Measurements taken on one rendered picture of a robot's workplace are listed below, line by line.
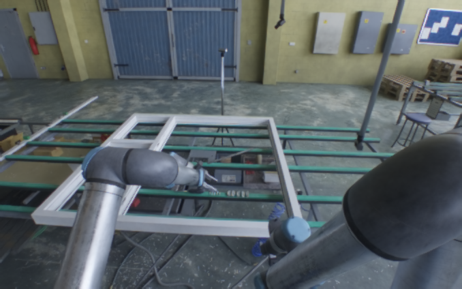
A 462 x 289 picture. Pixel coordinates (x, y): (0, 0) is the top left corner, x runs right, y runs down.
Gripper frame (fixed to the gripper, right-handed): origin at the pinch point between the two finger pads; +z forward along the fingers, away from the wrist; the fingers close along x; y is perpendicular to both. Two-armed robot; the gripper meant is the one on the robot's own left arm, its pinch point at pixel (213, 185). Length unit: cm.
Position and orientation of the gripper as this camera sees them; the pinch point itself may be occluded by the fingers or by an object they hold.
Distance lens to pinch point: 150.0
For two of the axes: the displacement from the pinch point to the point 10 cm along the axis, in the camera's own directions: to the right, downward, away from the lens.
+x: 0.0, 5.0, -8.7
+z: 7.9, 5.3, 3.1
